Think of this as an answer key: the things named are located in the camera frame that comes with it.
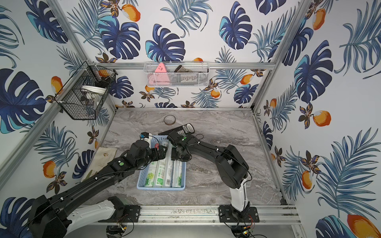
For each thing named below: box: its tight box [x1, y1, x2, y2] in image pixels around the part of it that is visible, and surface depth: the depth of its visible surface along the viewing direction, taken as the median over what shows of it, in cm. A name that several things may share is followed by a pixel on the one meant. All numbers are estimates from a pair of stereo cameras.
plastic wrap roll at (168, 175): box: [164, 141, 173, 188], surface depth 85 cm
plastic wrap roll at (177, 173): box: [172, 159, 183, 188], surface depth 82 cm
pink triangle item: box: [147, 62, 171, 86], surface depth 92 cm
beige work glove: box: [81, 147, 118, 182], surface depth 95 cm
